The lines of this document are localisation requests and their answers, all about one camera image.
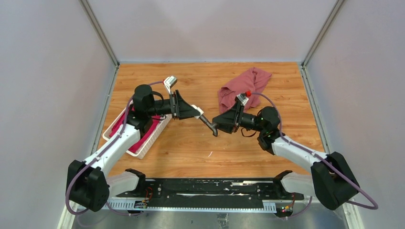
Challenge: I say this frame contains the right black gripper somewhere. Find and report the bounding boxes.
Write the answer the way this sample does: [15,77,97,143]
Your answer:
[212,101,266,134]

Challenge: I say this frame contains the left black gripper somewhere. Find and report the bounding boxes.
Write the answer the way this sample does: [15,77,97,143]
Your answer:
[147,90,200,121]

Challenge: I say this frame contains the white pipe elbow fitting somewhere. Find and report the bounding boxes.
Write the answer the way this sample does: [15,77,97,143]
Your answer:
[192,104,204,119]

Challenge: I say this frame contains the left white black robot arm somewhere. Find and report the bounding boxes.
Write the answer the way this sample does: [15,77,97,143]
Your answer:
[65,84,206,216]

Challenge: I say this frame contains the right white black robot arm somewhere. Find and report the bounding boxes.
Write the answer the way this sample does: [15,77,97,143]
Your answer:
[213,102,360,210]

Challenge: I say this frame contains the white plastic basket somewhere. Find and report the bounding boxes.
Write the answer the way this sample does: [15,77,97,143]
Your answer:
[102,109,172,159]

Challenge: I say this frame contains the magenta cloth in basket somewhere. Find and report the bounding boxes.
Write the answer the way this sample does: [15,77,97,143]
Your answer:
[109,105,160,154]

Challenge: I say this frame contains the dusty pink cloth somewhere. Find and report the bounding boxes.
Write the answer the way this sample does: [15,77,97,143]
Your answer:
[218,67,272,114]

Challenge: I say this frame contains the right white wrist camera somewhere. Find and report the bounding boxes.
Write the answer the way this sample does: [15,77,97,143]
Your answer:
[234,93,249,111]

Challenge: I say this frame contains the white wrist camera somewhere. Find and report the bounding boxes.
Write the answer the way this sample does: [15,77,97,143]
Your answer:
[234,93,249,111]
[163,75,178,95]

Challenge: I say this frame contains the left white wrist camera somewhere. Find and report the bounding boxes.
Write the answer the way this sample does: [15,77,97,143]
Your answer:
[163,75,178,95]

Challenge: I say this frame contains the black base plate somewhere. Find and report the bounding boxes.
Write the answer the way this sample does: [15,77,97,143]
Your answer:
[118,177,304,211]

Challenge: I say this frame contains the aluminium frame rail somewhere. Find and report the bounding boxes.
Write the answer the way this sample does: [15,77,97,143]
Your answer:
[68,177,312,214]

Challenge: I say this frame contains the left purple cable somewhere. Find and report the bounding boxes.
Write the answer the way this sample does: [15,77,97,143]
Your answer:
[64,81,165,217]

